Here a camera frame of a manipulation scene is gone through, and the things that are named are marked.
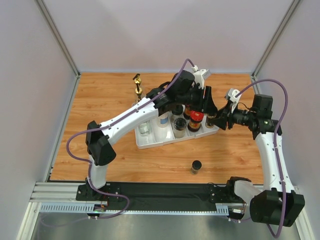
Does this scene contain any glass oil bottle dark sauce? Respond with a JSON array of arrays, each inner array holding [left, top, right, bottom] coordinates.
[[135, 84, 145, 102]]

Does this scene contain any aluminium frame rail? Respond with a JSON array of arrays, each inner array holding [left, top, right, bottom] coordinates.
[[30, 182, 249, 217]]

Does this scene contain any clear glass oil bottle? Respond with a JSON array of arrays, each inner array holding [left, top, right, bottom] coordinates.
[[137, 120, 152, 137]]

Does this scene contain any left aluminium corner post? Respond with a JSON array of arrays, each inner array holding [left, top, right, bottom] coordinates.
[[34, 0, 81, 76]]

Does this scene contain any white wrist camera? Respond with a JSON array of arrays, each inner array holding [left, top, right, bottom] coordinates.
[[224, 88, 241, 112], [191, 65, 211, 89]]

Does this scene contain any white powder jar black lid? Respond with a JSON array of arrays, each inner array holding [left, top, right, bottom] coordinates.
[[173, 117, 187, 139]]

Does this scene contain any aluminium corner post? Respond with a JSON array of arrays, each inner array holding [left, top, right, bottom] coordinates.
[[34, 0, 81, 76], [251, 0, 302, 79]]

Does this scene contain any red lid sauce jar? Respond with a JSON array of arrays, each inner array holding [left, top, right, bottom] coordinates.
[[187, 111, 204, 132], [183, 105, 192, 120]]

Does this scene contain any white divided organizer tray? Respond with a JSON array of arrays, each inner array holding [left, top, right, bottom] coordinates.
[[134, 112, 219, 149]]

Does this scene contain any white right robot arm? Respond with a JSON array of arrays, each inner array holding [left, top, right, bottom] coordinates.
[[208, 92, 305, 227]]

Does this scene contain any black knob grinder bottle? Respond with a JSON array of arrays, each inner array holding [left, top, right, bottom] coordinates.
[[170, 104, 184, 123]]

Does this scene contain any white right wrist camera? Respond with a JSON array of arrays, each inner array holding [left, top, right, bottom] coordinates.
[[224, 88, 241, 112]]

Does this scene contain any small black lid spice jar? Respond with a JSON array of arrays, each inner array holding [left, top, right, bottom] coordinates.
[[190, 160, 202, 175], [205, 114, 217, 129]]

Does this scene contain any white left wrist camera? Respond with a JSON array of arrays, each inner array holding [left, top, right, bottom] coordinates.
[[191, 65, 211, 89]]

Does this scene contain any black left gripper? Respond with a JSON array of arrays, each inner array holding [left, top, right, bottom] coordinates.
[[177, 85, 219, 116]]

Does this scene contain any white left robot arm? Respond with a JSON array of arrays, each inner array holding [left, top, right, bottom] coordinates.
[[85, 66, 219, 201]]

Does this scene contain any right aluminium corner post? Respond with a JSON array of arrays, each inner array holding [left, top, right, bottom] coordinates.
[[251, 0, 302, 79]]

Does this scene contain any salt jar silver lid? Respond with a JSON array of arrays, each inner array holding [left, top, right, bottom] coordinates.
[[157, 112, 169, 128]]

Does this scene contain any glass oil bottle brown sauce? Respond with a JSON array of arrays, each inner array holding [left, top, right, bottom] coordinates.
[[132, 73, 142, 86]]

